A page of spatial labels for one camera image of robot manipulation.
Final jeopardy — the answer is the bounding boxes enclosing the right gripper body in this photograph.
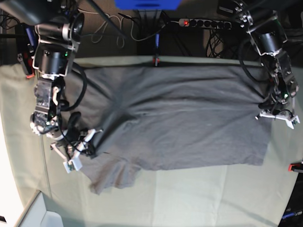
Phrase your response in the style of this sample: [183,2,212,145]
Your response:
[47,128,80,147]

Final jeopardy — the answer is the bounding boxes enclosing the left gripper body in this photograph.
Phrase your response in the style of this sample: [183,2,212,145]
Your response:
[259,94,295,116]

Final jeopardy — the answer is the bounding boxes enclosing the grey t-shirt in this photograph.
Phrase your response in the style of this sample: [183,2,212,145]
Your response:
[77,65,271,194]

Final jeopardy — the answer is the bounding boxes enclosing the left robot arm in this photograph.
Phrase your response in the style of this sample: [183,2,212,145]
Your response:
[232,0,299,119]

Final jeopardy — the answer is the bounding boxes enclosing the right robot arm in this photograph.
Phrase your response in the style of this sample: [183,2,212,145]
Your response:
[0,0,96,160]

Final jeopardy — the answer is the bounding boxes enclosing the red clamp at right edge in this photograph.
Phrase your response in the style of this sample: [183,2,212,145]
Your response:
[288,162,303,174]

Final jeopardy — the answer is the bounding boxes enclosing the white bin at bottom left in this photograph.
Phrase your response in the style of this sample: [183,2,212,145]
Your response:
[14,190,64,227]

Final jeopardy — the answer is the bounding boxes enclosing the light green table cloth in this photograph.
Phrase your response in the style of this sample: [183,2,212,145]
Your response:
[0,56,303,227]

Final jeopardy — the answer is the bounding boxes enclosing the red clamp at top centre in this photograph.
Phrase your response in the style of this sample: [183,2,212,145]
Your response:
[153,33,160,67]

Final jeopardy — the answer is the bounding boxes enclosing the red clamp at left corner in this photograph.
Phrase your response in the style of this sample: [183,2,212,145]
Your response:
[15,23,36,79]

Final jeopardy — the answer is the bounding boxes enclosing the black power strip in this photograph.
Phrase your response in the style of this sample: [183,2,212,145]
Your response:
[178,18,232,30]

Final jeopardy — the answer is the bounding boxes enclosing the blue box at top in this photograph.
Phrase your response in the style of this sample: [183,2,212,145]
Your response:
[115,0,181,10]

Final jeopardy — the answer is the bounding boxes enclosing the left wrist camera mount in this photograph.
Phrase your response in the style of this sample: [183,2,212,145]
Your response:
[255,109,301,130]

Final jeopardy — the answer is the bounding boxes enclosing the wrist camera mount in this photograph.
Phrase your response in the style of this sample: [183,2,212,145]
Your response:
[255,109,301,130]
[50,129,103,174]

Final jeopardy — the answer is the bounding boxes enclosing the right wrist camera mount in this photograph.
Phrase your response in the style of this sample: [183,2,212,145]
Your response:
[50,129,103,174]

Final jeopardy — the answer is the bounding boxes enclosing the white cable on floor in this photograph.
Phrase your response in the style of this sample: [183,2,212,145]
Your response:
[78,8,166,48]

